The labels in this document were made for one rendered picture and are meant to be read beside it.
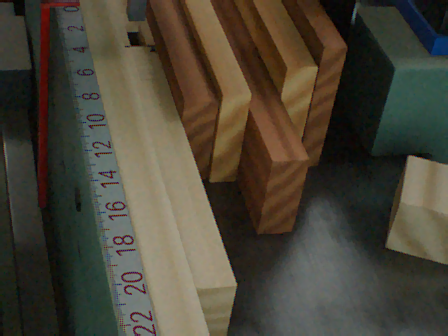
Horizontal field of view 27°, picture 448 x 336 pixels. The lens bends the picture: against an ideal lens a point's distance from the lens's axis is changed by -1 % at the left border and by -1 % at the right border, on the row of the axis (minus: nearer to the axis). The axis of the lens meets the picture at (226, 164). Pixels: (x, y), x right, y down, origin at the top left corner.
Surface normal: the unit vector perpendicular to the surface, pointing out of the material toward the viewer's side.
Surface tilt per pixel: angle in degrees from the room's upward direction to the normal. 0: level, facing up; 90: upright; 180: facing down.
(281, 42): 0
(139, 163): 0
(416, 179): 0
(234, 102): 90
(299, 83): 90
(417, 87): 90
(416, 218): 90
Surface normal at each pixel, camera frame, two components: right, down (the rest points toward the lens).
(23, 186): 0.13, -0.76
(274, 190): 0.24, 0.64
